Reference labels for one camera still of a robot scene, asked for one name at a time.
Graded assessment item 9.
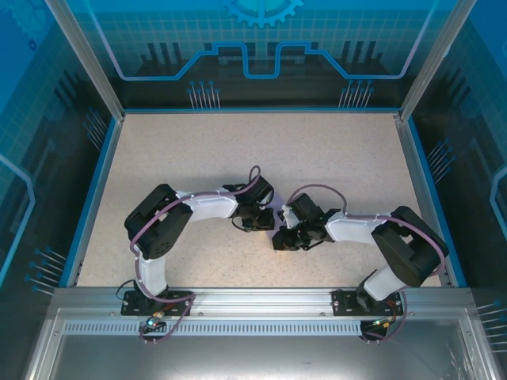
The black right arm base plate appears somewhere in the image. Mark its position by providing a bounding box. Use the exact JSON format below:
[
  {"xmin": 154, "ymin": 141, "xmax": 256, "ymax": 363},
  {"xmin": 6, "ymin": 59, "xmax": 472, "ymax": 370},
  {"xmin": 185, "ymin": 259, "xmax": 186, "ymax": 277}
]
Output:
[{"xmin": 331, "ymin": 288, "xmax": 405, "ymax": 317}]

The grey metal tray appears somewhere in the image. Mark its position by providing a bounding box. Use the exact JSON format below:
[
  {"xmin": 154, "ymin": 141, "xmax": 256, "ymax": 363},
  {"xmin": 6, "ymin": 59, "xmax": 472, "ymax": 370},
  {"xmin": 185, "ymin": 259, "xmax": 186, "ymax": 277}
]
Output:
[{"xmin": 23, "ymin": 308, "xmax": 492, "ymax": 380}]

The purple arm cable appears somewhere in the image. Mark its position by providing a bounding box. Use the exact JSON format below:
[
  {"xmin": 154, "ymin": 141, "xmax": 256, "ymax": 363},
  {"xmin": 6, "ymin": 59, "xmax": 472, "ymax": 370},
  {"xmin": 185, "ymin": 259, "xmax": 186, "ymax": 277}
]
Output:
[
  {"xmin": 129, "ymin": 164, "xmax": 262, "ymax": 345},
  {"xmin": 284, "ymin": 183, "xmax": 448, "ymax": 345}
]

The thin black cable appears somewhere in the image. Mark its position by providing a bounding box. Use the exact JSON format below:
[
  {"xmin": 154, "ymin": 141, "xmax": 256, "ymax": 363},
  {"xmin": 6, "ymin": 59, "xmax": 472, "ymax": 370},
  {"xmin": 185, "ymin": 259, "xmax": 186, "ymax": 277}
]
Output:
[{"xmin": 115, "ymin": 279, "xmax": 138, "ymax": 302}]

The blue grid print side panel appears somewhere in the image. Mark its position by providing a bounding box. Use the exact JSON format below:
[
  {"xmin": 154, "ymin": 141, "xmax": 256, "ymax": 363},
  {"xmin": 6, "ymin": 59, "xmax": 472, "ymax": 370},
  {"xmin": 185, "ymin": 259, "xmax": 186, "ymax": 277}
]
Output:
[
  {"xmin": 407, "ymin": 0, "xmax": 507, "ymax": 380},
  {"xmin": 0, "ymin": 0, "xmax": 120, "ymax": 380}
]

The aluminium side rail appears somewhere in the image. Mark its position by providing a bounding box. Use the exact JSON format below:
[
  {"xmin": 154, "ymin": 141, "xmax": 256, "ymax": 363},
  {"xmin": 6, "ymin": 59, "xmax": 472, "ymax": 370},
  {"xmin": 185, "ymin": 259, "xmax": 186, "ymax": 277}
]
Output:
[
  {"xmin": 394, "ymin": 113, "xmax": 456, "ymax": 287},
  {"xmin": 65, "ymin": 112, "xmax": 127, "ymax": 288}
]

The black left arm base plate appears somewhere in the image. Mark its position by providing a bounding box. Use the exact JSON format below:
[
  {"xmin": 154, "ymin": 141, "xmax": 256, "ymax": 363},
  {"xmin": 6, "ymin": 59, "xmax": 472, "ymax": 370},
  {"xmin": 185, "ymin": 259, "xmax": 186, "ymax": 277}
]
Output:
[{"xmin": 120, "ymin": 289, "xmax": 195, "ymax": 317}]

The aluminium frame post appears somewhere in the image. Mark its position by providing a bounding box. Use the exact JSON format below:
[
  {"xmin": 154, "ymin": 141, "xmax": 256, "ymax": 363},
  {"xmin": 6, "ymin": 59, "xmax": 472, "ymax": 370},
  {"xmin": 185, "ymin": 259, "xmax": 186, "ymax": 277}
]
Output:
[
  {"xmin": 43, "ymin": 0, "xmax": 127, "ymax": 120},
  {"xmin": 397, "ymin": 0, "xmax": 478, "ymax": 122}
]

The aluminium mounting rail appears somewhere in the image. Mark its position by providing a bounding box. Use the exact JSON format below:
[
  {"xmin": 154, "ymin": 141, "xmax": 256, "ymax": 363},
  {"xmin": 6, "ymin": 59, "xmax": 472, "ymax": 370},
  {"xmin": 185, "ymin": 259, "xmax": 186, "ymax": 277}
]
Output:
[{"xmin": 51, "ymin": 287, "xmax": 475, "ymax": 318}]

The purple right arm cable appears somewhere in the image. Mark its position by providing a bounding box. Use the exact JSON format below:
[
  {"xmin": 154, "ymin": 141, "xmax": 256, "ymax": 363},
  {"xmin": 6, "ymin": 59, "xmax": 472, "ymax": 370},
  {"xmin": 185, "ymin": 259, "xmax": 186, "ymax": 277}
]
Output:
[{"xmin": 284, "ymin": 183, "xmax": 448, "ymax": 345}]

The cable connector with green light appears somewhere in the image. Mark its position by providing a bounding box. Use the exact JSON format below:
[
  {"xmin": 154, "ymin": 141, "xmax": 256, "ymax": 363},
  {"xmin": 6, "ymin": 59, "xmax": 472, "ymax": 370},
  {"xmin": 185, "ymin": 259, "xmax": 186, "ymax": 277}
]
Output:
[
  {"xmin": 144, "ymin": 310, "xmax": 166, "ymax": 332},
  {"xmin": 370, "ymin": 316, "xmax": 397, "ymax": 332}
]

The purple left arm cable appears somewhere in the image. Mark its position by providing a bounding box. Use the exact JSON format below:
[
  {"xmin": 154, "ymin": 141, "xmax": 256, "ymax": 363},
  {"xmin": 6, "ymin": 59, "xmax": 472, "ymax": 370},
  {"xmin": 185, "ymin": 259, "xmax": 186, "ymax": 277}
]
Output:
[{"xmin": 129, "ymin": 164, "xmax": 262, "ymax": 345}]

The slotted grey cable duct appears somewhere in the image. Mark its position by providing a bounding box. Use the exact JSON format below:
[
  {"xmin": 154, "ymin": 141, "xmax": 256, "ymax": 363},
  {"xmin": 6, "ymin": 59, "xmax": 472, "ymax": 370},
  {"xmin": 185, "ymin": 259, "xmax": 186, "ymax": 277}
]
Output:
[{"xmin": 62, "ymin": 321, "xmax": 368, "ymax": 337}]

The dark circuit print wall panel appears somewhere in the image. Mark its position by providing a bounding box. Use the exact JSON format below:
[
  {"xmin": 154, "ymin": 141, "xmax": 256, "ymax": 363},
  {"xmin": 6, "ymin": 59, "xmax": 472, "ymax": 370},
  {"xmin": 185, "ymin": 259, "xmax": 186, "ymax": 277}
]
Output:
[{"xmin": 59, "ymin": 0, "xmax": 464, "ymax": 111}]

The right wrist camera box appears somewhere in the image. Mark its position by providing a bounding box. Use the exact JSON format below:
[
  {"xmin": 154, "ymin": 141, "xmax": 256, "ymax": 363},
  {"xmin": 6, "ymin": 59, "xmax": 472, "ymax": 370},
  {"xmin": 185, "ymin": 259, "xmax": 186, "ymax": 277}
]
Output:
[{"xmin": 279, "ymin": 204, "xmax": 299, "ymax": 231}]

